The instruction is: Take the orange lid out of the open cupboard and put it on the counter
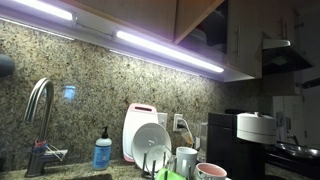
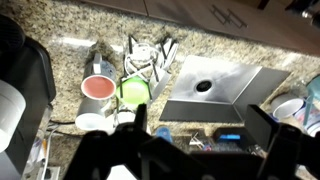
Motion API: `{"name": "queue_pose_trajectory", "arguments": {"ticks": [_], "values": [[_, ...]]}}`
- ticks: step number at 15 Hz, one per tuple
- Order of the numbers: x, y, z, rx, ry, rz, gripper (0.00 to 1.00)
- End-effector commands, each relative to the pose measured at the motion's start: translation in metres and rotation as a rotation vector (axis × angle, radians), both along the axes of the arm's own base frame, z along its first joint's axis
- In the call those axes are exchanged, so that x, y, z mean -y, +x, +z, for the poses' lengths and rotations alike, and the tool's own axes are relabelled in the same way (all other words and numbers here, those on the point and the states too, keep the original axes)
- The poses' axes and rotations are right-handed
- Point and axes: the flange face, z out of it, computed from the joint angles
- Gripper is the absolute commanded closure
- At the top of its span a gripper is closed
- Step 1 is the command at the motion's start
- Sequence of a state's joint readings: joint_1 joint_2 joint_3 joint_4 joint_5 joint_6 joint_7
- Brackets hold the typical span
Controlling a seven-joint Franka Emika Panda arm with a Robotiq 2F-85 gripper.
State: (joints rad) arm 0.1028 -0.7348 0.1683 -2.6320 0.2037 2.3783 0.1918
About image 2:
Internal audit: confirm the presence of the brown lower cabinet front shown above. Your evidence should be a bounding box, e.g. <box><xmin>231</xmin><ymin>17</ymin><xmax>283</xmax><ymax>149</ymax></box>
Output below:
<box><xmin>79</xmin><ymin>0</ymin><xmax>320</xmax><ymax>56</ymax></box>

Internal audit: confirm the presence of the blue sponge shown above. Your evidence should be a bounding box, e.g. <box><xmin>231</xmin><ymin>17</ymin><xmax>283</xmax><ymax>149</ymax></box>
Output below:
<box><xmin>219</xmin><ymin>133</ymin><xmax>242</xmax><ymax>141</ymax></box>

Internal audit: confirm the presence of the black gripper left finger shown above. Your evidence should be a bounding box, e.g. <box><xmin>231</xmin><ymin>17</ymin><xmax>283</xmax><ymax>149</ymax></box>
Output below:
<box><xmin>134</xmin><ymin>103</ymin><xmax>149</xmax><ymax>133</ymax></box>

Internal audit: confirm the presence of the dark metal cabinet handle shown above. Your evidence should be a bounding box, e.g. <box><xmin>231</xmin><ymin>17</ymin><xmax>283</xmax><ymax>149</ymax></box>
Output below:
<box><xmin>209</xmin><ymin>3</ymin><xmax>234</xmax><ymax>26</ymax></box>
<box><xmin>226</xmin><ymin>8</ymin><xmax>248</xmax><ymax>29</ymax></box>

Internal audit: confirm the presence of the teal watering can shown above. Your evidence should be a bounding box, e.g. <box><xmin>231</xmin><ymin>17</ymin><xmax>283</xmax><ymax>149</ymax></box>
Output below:
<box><xmin>304</xmin><ymin>74</ymin><xmax>320</xmax><ymax>129</ymax></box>

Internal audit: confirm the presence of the metal wire dish rack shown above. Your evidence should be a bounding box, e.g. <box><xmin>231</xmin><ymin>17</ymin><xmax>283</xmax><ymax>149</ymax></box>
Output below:
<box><xmin>113</xmin><ymin>34</ymin><xmax>179</xmax><ymax>129</ymax></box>

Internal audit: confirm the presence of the white mug with pink inside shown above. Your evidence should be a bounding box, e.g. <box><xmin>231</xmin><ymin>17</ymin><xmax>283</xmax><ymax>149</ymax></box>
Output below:
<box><xmin>80</xmin><ymin>52</ymin><xmax>118</xmax><ymax>100</ymax></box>

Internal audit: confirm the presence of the black and grey coffee machine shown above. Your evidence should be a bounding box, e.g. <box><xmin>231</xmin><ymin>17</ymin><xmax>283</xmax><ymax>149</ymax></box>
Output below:
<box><xmin>0</xmin><ymin>14</ymin><xmax>58</xmax><ymax>180</ymax></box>

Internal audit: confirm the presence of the stainless steel sink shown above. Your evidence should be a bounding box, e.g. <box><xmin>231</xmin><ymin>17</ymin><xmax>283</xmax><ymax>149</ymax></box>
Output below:
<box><xmin>159</xmin><ymin>54</ymin><xmax>292</xmax><ymax>124</ymax></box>

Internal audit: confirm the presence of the small white bowl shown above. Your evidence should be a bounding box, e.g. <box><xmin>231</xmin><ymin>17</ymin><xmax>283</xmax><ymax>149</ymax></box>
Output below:
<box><xmin>270</xmin><ymin>94</ymin><xmax>306</xmax><ymax>121</ymax></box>

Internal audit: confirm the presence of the black sponge caddy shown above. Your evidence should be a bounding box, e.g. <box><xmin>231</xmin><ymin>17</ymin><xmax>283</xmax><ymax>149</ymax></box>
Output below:
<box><xmin>212</xmin><ymin>126</ymin><xmax>249</xmax><ymax>151</ymax></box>

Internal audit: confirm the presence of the plain white mug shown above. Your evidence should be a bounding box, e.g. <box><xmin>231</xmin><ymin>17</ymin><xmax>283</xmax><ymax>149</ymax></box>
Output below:
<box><xmin>74</xmin><ymin>97</ymin><xmax>113</xmax><ymax>132</ymax></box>

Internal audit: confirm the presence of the clear water tank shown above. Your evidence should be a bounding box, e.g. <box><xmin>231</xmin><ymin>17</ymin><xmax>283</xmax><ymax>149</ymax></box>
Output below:
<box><xmin>24</xmin><ymin>104</ymin><xmax>54</xmax><ymax>168</ymax></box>

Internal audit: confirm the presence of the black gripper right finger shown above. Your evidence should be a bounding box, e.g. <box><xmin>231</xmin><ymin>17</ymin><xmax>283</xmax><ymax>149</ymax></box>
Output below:
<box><xmin>244</xmin><ymin>104</ymin><xmax>281</xmax><ymax>153</ymax></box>

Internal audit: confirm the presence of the white plastic container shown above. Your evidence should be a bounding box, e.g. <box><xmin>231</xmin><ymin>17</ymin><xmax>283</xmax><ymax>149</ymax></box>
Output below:
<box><xmin>294</xmin><ymin>106</ymin><xmax>320</xmax><ymax>138</ymax></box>

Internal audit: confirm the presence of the clear glass dish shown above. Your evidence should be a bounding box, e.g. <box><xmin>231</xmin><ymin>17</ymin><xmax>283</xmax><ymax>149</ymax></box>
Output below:
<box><xmin>123</xmin><ymin>41</ymin><xmax>179</xmax><ymax>81</ymax></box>

